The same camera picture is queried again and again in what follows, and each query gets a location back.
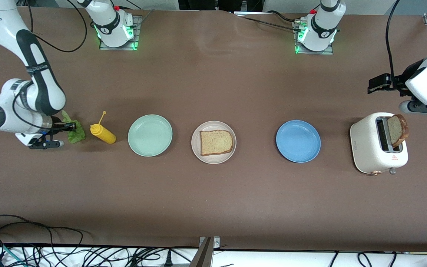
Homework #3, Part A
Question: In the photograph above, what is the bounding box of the yellow mustard squeeze bottle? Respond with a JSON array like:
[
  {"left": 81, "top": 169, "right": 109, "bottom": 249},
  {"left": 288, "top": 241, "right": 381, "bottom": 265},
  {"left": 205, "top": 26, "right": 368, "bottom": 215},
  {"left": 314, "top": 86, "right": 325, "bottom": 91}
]
[{"left": 90, "top": 111, "right": 117, "bottom": 144}]

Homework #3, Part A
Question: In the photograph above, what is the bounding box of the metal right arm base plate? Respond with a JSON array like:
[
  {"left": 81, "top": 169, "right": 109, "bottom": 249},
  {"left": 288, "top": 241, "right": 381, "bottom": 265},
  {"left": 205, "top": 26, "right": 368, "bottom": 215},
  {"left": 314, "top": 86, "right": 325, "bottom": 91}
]
[{"left": 99, "top": 15, "right": 142, "bottom": 51}]

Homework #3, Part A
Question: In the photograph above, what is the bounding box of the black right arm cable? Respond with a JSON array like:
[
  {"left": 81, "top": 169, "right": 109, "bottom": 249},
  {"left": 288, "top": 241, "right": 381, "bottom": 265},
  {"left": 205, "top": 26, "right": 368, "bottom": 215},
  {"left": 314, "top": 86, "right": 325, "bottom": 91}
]
[{"left": 28, "top": 0, "right": 88, "bottom": 53}]

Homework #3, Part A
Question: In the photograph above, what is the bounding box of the long black floor cable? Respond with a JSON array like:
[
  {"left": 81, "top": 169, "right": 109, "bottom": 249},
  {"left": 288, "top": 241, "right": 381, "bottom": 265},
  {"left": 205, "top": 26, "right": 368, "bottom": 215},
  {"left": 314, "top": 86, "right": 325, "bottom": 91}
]
[{"left": 0, "top": 214, "right": 88, "bottom": 267}]

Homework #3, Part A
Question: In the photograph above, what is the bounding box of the brown bread slice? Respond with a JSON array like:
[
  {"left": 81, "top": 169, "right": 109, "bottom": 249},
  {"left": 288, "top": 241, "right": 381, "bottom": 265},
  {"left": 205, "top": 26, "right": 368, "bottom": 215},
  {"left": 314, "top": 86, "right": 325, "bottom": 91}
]
[
  {"left": 387, "top": 114, "right": 409, "bottom": 148},
  {"left": 200, "top": 130, "right": 234, "bottom": 156}
]

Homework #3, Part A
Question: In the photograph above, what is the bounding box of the black cable on table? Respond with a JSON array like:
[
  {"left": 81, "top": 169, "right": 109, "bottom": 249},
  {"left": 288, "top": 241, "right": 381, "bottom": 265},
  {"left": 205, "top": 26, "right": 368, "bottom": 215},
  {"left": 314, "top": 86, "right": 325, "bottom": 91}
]
[{"left": 236, "top": 10, "right": 303, "bottom": 31}]

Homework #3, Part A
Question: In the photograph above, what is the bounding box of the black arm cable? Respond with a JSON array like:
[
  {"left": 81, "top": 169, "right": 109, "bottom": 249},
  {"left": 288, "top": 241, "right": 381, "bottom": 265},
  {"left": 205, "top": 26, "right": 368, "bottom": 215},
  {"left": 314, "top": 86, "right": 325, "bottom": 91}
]
[
  {"left": 385, "top": 0, "right": 401, "bottom": 84},
  {"left": 28, "top": 0, "right": 88, "bottom": 53}
]

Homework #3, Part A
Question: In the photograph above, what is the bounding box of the beige plate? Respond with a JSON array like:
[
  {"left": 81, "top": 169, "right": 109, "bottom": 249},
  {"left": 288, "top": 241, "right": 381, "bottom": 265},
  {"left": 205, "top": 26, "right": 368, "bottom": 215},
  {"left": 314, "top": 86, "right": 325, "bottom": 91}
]
[{"left": 191, "top": 121, "right": 237, "bottom": 164}]

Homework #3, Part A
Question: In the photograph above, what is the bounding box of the metal table edge bracket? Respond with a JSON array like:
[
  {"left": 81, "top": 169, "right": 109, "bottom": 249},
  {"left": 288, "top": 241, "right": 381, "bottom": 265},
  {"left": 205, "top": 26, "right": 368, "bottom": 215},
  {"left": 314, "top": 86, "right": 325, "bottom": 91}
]
[{"left": 189, "top": 236, "right": 221, "bottom": 267}]

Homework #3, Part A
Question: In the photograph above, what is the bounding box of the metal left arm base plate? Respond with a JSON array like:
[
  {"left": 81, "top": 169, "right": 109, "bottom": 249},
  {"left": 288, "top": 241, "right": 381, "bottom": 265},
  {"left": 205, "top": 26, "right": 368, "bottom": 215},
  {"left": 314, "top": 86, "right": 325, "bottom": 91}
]
[{"left": 293, "top": 19, "right": 334, "bottom": 55}]

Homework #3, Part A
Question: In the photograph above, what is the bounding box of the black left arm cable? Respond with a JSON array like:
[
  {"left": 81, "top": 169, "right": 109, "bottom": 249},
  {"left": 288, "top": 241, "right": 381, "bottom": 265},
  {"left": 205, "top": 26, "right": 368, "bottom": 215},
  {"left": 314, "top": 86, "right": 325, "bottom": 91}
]
[{"left": 385, "top": 0, "right": 401, "bottom": 84}]

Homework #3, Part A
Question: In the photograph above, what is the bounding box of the white two-slot toaster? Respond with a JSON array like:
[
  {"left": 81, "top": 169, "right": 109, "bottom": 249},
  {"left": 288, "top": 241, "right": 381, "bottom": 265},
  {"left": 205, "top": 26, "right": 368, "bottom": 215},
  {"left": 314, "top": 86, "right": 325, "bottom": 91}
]
[{"left": 350, "top": 112, "right": 409, "bottom": 175}]

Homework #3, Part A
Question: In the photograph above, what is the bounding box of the teal cable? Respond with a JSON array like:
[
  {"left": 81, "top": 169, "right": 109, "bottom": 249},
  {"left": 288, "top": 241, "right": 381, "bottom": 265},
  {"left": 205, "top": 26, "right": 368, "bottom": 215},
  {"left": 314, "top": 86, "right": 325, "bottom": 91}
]
[{"left": 0, "top": 241, "right": 27, "bottom": 267}]

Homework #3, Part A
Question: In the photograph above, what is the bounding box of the mint green plate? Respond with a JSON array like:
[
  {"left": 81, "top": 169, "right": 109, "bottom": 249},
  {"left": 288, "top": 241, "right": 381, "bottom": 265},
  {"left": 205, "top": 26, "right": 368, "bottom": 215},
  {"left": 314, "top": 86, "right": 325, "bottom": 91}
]
[{"left": 128, "top": 114, "right": 173, "bottom": 157}]

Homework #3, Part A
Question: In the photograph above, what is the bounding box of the tangled black cable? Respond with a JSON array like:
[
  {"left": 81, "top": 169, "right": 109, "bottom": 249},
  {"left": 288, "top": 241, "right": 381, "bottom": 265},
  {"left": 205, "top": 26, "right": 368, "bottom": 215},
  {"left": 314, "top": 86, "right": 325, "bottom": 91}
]
[{"left": 87, "top": 247, "right": 199, "bottom": 267}]

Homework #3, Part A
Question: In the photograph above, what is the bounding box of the green lettuce leaf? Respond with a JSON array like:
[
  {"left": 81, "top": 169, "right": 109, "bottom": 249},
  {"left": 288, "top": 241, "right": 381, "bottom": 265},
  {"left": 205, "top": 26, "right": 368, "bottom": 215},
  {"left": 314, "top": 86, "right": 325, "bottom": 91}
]
[{"left": 62, "top": 110, "right": 86, "bottom": 144}]

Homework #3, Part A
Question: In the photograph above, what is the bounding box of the blue plate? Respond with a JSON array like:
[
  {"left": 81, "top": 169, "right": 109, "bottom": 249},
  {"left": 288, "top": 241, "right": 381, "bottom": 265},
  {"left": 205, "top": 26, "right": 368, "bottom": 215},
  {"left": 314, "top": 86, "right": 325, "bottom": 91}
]
[{"left": 276, "top": 120, "right": 321, "bottom": 163}]

